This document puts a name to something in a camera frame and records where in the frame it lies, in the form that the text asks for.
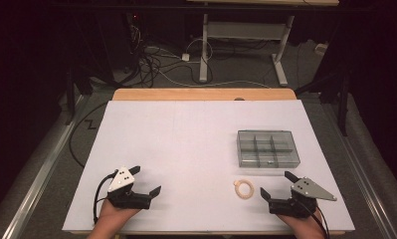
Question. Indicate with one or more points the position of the person's right hand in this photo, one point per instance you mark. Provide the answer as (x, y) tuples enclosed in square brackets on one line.
[(305, 227)]

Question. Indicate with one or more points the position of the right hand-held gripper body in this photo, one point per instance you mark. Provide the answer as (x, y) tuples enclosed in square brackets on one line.
[(305, 189)]

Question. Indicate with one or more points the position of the white desk frame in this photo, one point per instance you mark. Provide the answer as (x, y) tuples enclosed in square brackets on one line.
[(245, 30)]

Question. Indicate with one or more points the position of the aluminium floor rail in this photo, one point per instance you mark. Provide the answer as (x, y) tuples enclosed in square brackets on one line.
[(358, 172), (43, 172)]

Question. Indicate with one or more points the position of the white power adapter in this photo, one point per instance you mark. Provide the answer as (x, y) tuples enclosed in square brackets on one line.
[(185, 57)]

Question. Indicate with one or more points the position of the person's left hand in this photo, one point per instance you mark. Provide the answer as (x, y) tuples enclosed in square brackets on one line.
[(111, 219)]

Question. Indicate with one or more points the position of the wooden table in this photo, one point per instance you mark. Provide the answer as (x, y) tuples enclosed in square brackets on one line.
[(202, 94)]

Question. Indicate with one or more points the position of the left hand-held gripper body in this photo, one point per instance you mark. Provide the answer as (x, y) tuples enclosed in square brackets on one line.
[(121, 181)]

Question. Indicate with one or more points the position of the black metal stand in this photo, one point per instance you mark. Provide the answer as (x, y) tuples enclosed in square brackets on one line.
[(71, 96), (342, 99)]

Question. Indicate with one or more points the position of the clear grey compartment box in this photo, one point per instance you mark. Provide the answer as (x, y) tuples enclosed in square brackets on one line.
[(267, 149)]

